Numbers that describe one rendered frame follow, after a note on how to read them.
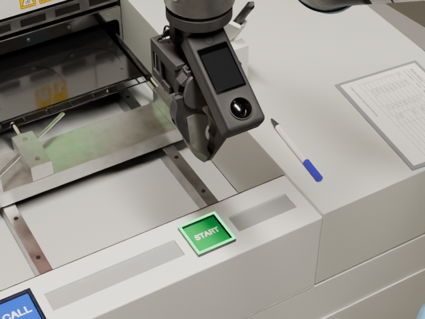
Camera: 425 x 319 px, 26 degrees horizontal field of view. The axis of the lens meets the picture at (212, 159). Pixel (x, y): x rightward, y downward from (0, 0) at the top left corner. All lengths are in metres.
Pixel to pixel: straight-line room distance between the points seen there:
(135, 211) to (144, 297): 0.31
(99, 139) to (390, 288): 0.51
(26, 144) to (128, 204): 0.18
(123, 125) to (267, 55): 0.26
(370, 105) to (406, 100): 0.06
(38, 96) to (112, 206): 0.23
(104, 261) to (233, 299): 0.19
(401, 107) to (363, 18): 0.24
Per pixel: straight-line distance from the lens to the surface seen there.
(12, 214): 1.41
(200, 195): 1.40
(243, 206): 1.23
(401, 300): 1.52
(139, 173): 1.49
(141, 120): 1.49
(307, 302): 1.35
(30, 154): 1.41
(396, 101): 1.41
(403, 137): 1.35
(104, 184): 1.47
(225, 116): 0.95
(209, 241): 1.19
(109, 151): 1.44
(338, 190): 1.26
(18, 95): 1.54
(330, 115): 1.38
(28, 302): 1.14
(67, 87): 1.54
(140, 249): 1.19
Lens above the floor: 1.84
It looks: 43 degrees down
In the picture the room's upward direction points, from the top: straight up
